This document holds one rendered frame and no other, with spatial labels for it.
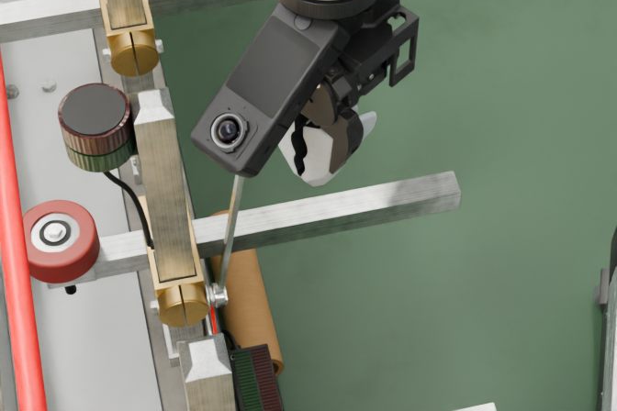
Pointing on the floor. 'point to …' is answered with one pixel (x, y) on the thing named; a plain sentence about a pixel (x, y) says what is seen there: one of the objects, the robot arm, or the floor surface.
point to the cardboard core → (248, 304)
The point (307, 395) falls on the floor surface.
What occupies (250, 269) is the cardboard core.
